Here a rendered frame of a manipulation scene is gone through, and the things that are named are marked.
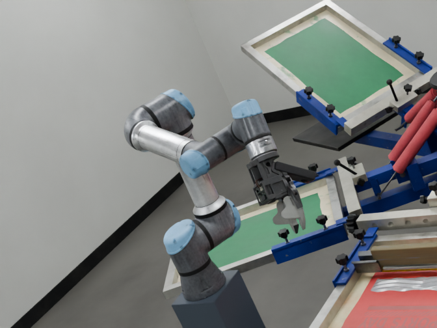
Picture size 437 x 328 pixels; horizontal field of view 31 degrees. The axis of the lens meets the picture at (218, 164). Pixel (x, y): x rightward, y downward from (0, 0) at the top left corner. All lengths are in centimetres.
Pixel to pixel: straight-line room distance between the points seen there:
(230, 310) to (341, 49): 192
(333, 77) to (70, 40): 326
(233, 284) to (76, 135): 412
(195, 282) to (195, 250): 11
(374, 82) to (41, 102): 323
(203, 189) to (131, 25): 487
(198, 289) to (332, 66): 180
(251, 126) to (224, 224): 62
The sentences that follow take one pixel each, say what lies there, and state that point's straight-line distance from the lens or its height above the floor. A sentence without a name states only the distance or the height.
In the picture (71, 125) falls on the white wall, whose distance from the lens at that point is 654.
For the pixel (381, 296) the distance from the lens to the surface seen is 266.
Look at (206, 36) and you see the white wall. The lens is 795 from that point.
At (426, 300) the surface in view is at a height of 95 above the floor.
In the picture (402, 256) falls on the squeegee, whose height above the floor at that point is 103.
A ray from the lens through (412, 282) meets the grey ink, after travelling 266.
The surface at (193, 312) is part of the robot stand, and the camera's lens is 259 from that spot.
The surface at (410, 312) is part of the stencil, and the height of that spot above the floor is 95.
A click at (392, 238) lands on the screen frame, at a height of 99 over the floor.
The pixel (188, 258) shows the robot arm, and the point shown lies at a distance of 251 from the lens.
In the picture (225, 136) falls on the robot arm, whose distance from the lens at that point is 208.
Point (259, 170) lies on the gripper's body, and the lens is 199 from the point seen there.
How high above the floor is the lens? 235
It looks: 18 degrees down
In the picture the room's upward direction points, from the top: 25 degrees counter-clockwise
